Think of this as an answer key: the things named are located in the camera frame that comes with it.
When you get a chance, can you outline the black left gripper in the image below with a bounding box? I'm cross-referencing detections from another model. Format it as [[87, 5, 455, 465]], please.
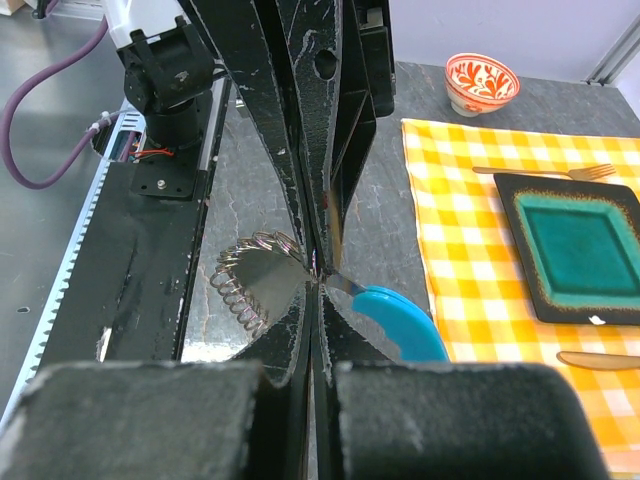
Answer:
[[181, 1, 395, 273]]

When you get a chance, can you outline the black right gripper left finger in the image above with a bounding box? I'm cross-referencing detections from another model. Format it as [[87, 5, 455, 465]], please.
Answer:
[[1, 290, 308, 479]]

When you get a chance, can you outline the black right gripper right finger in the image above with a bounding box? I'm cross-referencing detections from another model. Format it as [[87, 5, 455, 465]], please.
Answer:
[[314, 290, 609, 479]]

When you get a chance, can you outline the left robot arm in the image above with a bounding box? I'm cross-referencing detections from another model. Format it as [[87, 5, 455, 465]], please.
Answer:
[[102, 1, 395, 275]]

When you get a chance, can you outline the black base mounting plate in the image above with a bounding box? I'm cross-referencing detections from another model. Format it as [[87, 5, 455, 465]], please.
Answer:
[[39, 74, 236, 371]]

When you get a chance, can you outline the yellow checkered cloth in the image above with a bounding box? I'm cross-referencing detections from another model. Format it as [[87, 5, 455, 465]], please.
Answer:
[[402, 119, 639, 479]]

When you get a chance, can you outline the red white patterned bowl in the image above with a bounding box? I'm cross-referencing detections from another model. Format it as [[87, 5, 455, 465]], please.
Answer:
[[445, 53, 520, 118]]

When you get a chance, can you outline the gold knife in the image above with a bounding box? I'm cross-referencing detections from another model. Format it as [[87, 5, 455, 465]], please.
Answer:
[[556, 351, 640, 371]]

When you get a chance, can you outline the black teal square plate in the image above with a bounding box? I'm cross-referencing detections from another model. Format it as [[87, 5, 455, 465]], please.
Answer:
[[494, 173, 639, 327]]

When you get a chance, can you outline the gold fork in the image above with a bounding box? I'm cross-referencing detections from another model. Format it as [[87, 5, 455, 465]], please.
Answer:
[[472, 164, 616, 181]]

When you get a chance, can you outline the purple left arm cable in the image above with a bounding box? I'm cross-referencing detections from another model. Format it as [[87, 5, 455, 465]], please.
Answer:
[[0, 14, 124, 190]]

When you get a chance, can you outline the grey slotted cable duct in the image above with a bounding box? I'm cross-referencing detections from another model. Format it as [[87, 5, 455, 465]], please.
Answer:
[[1, 100, 144, 431]]

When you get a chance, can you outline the aluminium corner post left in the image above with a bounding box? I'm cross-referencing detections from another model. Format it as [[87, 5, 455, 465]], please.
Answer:
[[584, 17, 640, 86]]

